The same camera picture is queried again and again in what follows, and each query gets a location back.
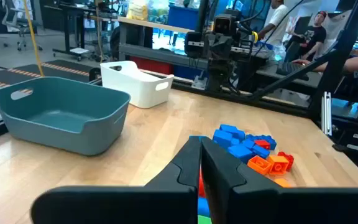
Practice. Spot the white plastic bin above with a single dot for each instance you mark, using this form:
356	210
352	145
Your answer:
141	93

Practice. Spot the black desk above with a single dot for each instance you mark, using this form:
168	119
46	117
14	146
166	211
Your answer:
70	12

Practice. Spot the large blue building block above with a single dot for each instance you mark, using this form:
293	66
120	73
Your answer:
222	138

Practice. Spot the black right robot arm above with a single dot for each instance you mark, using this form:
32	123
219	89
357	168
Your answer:
221	71

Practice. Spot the small blue building block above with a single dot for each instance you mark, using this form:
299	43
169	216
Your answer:
260	152
272	143

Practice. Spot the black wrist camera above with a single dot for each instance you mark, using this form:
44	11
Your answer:
224	25

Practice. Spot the grey office chair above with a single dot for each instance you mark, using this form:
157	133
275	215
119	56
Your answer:
20	21

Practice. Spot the small orange building block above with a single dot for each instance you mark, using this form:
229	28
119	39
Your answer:
258	165
281	182
278	165

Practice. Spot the black keyboard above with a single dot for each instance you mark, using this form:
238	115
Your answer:
291	69

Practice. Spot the person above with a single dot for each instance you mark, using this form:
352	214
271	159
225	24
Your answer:
278	21
314	34
356	62

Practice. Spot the silver arm base bracket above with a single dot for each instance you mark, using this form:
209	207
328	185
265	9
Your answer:
200	83

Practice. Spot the silver aluminium rails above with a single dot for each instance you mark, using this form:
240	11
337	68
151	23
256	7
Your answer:
326	113

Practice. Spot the black orange-striped floor mat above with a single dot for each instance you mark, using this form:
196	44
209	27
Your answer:
64	67

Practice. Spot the yellow bag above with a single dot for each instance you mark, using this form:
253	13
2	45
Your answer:
137	11

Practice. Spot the blue storage bin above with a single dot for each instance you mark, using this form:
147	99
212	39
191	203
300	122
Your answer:
182	17

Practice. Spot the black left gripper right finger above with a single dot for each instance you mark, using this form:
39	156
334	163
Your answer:
259	205

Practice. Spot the medium red building block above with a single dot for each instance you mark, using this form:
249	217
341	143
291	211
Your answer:
201	186

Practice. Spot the red box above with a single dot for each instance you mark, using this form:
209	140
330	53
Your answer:
151	65

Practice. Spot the wooden top workbench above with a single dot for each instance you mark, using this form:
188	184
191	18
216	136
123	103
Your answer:
154	24

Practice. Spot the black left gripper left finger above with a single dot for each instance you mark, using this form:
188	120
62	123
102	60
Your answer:
154	202

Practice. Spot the teal plastic bin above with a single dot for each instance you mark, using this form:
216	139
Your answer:
73	137

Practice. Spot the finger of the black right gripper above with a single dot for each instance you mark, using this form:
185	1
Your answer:
225	49
212	49

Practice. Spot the small red building block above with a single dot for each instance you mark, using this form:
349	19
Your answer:
287	160
262	144

